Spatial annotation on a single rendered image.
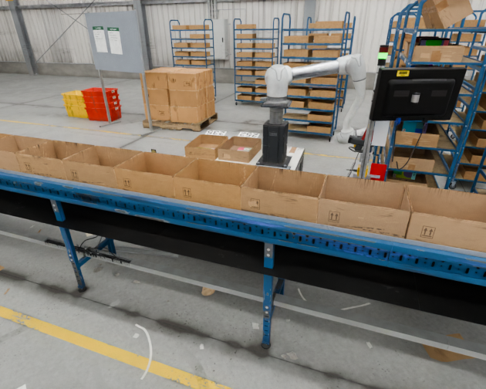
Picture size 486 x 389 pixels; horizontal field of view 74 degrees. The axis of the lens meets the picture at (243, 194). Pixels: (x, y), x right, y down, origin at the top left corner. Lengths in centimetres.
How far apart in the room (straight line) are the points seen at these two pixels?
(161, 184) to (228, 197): 40
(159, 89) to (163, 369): 535
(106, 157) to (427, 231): 198
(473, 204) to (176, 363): 181
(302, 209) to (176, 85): 511
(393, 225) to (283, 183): 64
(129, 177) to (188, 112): 454
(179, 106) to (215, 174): 455
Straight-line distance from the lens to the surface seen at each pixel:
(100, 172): 210
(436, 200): 187
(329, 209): 157
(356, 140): 236
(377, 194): 184
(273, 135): 262
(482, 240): 167
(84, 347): 243
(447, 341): 216
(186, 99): 639
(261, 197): 161
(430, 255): 160
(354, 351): 229
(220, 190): 168
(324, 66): 283
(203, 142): 322
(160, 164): 218
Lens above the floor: 176
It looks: 27 degrees down
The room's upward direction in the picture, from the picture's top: 1 degrees counter-clockwise
